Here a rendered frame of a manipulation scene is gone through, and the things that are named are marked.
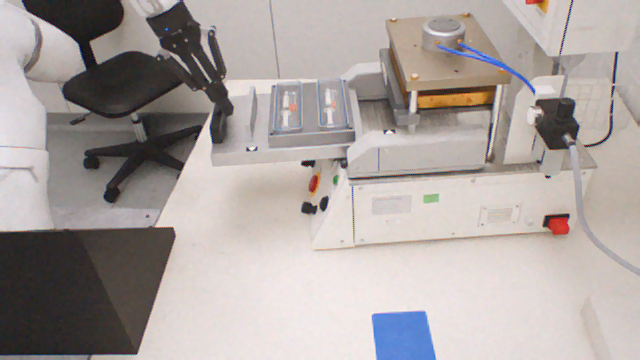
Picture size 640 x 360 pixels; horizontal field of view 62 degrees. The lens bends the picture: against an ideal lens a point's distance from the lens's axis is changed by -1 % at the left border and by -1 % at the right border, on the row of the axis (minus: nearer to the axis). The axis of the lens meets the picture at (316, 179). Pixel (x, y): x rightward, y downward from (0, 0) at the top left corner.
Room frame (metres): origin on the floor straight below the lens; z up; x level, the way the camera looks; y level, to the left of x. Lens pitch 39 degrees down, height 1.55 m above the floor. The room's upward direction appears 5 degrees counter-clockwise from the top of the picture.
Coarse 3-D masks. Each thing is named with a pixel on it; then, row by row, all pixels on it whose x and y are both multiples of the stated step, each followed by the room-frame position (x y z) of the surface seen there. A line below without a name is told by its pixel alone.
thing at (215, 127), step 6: (216, 108) 0.93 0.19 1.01; (216, 114) 0.91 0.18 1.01; (222, 114) 0.92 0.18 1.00; (216, 120) 0.89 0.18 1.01; (222, 120) 0.91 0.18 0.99; (210, 126) 0.87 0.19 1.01; (216, 126) 0.87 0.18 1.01; (210, 132) 0.87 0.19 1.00; (216, 132) 0.86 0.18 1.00; (216, 138) 0.86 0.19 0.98
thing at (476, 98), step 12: (396, 72) 0.93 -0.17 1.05; (420, 96) 0.83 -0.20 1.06; (432, 96) 0.83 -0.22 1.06; (444, 96) 0.83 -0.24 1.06; (456, 96) 0.83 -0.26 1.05; (468, 96) 0.83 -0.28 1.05; (480, 96) 0.82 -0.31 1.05; (492, 96) 0.82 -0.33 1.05; (408, 108) 0.83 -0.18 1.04; (420, 108) 0.83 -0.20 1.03; (432, 108) 0.83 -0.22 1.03; (444, 108) 0.83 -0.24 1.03; (456, 108) 0.83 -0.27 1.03; (468, 108) 0.83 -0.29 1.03; (480, 108) 0.82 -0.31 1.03
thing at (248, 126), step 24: (240, 96) 1.04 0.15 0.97; (264, 96) 1.03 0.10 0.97; (240, 120) 0.94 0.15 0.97; (264, 120) 0.93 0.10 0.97; (360, 120) 0.90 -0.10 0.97; (216, 144) 0.86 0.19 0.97; (240, 144) 0.86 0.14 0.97; (264, 144) 0.85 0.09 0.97; (312, 144) 0.83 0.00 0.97; (336, 144) 0.83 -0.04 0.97
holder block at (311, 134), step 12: (312, 84) 1.02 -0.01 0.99; (312, 96) 0.97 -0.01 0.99; (348, 96) 0.96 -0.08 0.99; (312, 108) 0.92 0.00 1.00; (348, 108) 0.91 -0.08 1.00; (312, 120) 0.88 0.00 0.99; (300, 132) 0.84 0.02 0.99; (312, 132) 0.84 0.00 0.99; (324, 132) 0.84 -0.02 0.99; (336, 132) 0.83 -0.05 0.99; (348, 132) 0.83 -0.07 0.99; (276, 144) 0.84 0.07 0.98; (288, 144) 0.84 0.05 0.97; (300, 144) 0.84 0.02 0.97
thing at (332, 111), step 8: (320, 80) 1.02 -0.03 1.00; (328, 80) 1.02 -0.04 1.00; (336, 80) 1.02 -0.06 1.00; (320, 88) 0.99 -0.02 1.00; (328, 88) 0.98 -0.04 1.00; (336, 88) 0.98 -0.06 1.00; (320, 96) 0.95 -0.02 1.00; (328, 96) 0.95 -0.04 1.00; (336, 96) 0.95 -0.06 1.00; (344, 96) 0.94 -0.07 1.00; (320, 104) 0.92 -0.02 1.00; (328, 104) 0.92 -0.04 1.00; (336, 104) 0.92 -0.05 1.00; (344, 104) 0.91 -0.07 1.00; (320, 112) 0.89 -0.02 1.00; (328, 112) 0.89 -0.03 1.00; (336, 112) 0.89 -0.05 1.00; (344, 112) 0.88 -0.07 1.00; (320, 120) 0.86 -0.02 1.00; (328, 120) 0.86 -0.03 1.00; (336, 120) 0.86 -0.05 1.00; (344, 120) 0.86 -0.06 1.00
